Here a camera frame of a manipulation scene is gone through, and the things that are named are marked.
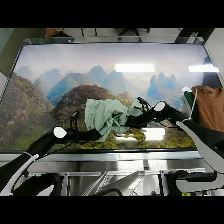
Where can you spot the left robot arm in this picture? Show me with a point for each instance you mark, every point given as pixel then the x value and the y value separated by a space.
pixel 40 145

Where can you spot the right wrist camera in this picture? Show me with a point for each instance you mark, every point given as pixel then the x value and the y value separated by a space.
pixel 144 102

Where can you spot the brown garment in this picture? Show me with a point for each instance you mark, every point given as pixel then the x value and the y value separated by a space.
pixel 210 106

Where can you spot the dark green garment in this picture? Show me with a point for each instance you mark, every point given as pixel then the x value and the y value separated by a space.
pixel 190 106

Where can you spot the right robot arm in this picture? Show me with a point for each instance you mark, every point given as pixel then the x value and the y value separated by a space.
pixel 203 140

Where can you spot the pale green shirt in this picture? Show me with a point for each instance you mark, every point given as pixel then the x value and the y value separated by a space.
pixel 106 116

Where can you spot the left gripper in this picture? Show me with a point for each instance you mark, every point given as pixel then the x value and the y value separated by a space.
pixel 88 135

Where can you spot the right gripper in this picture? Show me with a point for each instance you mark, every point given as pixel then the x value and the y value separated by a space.
pixel 140 120

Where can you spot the silver frame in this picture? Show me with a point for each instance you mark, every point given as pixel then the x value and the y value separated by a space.
pixel 100 161

